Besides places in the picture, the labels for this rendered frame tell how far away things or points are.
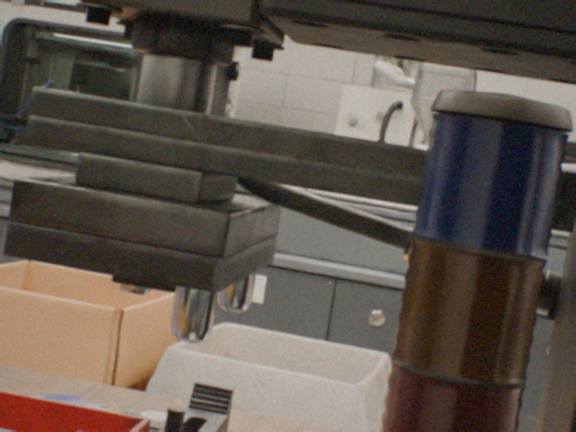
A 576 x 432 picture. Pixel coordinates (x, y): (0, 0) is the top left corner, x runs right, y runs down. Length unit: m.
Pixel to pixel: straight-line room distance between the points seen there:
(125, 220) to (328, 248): 4.57
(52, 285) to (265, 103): 3.85
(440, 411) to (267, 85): 6.87
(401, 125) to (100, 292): 2.54
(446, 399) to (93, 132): 0.29
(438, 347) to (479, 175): 0.05
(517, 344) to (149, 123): 0.28
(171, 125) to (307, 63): 6.52
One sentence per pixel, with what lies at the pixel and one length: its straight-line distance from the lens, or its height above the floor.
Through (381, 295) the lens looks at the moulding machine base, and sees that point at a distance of 5.07.
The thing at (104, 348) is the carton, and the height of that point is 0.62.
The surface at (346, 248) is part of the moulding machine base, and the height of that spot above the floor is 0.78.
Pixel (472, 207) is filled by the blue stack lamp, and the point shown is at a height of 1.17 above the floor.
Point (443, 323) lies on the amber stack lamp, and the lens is 0.32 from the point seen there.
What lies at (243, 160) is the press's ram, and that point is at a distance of 0.55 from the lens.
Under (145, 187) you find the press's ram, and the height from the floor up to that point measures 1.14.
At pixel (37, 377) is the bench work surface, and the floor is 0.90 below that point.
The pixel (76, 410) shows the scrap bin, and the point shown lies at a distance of 0.89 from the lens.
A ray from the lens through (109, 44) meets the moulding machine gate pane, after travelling 5.34.
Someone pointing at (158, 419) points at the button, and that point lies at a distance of 0.98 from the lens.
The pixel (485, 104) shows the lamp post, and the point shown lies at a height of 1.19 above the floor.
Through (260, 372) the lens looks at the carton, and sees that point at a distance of 2.84.
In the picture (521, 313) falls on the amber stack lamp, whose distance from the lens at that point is 0.32.
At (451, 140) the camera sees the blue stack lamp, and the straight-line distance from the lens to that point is 0.32.
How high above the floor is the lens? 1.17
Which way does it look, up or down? 3 degrees down
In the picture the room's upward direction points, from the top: 9 degrees clockwise
